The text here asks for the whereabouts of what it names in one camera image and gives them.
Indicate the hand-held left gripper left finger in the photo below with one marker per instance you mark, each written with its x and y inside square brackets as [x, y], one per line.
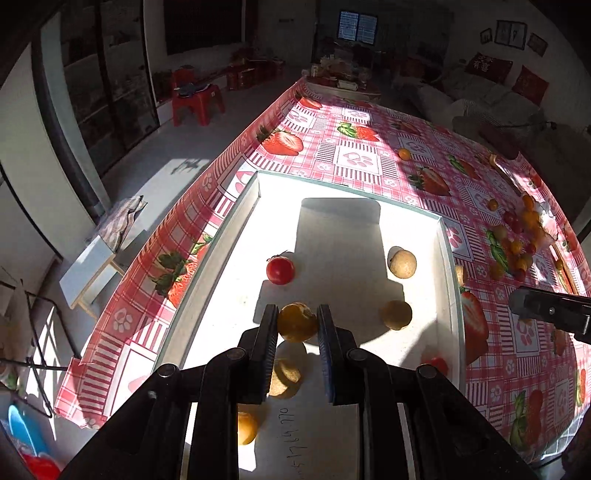
[270, 350]

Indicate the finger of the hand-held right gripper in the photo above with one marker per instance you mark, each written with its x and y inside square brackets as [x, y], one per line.
[549, 310]

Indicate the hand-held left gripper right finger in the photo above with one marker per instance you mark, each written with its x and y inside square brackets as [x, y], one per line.
[328, 350]

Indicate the brown longan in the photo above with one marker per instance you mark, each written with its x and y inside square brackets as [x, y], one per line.
[286, 376]
[499, 232]
[461, 275]
[401, 263]
[396, 314]

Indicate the small orange mandarin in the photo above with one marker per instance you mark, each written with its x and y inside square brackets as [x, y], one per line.
[297, 321]

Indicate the white rectangular box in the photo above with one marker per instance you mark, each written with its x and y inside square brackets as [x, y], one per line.
[337, 230]

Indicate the clear glass bowl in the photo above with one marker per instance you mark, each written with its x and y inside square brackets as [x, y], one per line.
[547, 230]

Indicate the small orange kumquat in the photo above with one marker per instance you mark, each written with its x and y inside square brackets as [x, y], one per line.
[528, 201]
[532, 218]

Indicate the small white side table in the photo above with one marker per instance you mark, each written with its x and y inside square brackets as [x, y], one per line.
[90, 272]

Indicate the crumpled cloth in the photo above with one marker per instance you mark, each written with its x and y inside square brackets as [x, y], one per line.
[122, 219]

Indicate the strawberry print pink tablecloth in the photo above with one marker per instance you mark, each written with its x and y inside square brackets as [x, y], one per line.
[351, 152]

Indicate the light grey sofa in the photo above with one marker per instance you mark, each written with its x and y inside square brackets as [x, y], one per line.
[475, 99]

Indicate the red printed cushion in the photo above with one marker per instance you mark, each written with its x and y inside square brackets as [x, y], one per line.
[488, 67]
[531, 85]

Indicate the folding metal rack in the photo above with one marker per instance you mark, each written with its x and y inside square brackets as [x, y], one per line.
[39, 332]

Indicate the red plastic item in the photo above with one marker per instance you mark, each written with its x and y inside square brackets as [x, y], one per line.
[41, 467]

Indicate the blue plastic item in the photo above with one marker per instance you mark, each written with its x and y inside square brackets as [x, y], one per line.
[25, 429]

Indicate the red plastic stool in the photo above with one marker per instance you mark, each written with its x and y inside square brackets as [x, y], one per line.
[196, 99]

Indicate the cluttered round dining table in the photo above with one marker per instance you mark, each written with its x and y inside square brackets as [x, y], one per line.
[344, 81]

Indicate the stack of red boxes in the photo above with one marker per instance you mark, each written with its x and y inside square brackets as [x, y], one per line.
[251, 74]

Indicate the glass door cabinet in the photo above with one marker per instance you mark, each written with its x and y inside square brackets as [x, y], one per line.
[106, 78]

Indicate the window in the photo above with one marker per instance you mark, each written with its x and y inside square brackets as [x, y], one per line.
[358, 26]

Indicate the red picture frame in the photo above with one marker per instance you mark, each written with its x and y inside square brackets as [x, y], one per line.
[537, 44]

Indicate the large picture frame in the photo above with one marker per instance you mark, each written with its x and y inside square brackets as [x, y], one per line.
[510, 33]

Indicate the small picture frame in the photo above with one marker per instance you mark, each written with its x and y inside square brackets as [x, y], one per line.
[485, 35]

